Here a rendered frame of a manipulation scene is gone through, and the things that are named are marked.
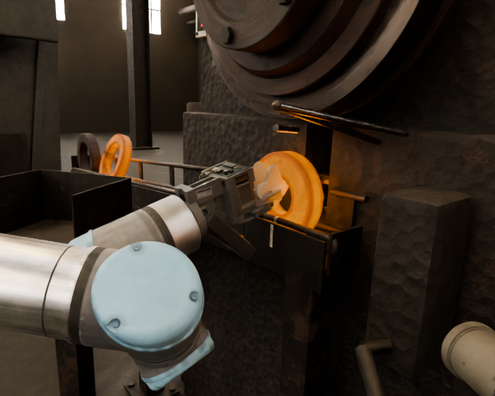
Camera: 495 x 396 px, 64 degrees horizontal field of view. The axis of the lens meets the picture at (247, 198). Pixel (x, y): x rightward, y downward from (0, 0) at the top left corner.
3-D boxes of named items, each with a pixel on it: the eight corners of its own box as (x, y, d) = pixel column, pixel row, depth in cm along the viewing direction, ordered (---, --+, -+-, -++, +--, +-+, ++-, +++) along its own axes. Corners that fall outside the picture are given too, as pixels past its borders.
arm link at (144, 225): (94, 324, 52) (60, 264, 56) (175, 277, 59) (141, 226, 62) (91, 298, 45) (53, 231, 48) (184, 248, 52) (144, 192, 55)
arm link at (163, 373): (148, 395, 40) (89, 295, 44) (155, 401, 50) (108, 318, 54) (224, 338, 44) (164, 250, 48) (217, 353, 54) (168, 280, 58)
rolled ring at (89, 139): (89, 132, 143) (98, 132, 145) (75, 134, 157) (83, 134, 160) (94, 183, 146) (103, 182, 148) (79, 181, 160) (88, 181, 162)
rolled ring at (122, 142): (96, 191, 141) (104, 193, 143) (119, 175, 128) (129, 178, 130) (102, 144, 147) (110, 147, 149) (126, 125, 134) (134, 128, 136)
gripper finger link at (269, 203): (287, 192, 65) (246, 214, 60) (287, 200, 66) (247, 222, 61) (267, 186, 69) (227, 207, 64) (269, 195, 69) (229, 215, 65)
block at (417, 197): (400, 331, 63) (421, 182, 57) (452, 357, 57) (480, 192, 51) (359, 356, 56) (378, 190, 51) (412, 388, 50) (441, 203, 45)
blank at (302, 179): (262, 150, 77) (248, 151, 75) (324, 152, 65) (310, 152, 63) (262, 229, 80) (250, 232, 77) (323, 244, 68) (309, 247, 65)
